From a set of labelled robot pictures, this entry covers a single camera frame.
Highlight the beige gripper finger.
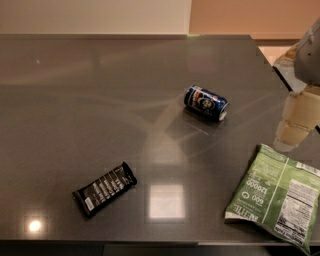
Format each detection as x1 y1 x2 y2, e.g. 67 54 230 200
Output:
274 85 320 152

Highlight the black snack bar wrapper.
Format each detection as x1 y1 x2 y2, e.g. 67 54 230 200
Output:
72 162 137 218

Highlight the blue pepsi can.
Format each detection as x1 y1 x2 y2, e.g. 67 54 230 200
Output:
184 85 229 122

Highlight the green chip bag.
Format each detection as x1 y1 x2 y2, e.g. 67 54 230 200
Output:
225 144 320 255

